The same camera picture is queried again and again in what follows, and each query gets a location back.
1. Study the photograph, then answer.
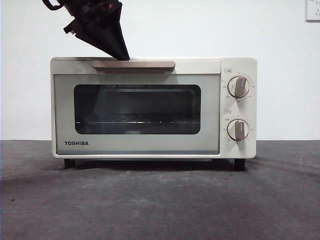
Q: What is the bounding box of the glass oven door with handle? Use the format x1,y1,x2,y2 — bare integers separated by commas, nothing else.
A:
53,59,221,155

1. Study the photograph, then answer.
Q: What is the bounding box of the cream Toshiba toaster oven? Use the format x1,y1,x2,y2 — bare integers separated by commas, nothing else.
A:
49,56,258,172

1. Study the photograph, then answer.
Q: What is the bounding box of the cream temperature knob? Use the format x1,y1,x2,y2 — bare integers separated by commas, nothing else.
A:
227,76,252,98

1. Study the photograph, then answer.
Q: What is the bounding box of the cream timer knob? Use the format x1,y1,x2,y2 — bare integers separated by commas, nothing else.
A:
227,118,250,141

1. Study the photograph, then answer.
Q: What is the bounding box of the black cable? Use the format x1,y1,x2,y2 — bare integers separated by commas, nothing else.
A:
41,0,61,11

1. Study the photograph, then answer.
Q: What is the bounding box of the metal wire oven rack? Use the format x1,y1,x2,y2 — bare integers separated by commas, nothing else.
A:
76,120,200,125

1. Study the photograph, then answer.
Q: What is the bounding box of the white wall socket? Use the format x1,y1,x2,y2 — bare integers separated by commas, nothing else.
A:
305,0,320,23

